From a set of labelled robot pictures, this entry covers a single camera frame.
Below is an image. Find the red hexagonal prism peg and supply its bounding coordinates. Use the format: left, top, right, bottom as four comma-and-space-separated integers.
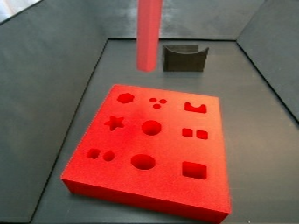
137, 0, 163, 72

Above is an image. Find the red foam shape board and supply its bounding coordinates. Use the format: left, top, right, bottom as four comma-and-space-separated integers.
61, 85, 231, 224

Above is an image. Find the black curved peg stand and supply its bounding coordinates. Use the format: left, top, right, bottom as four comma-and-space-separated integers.
163, 45, 210, 72

